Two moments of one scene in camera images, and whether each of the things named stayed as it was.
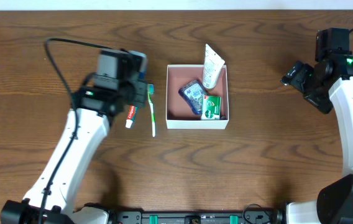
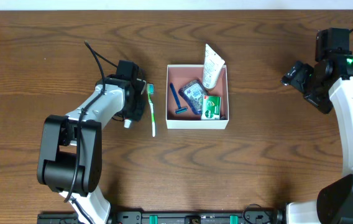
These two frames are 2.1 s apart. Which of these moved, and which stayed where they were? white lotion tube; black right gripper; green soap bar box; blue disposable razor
Moved: blue disposable razor
Stayed: black right gripper; white lotion tube; green soap bar box
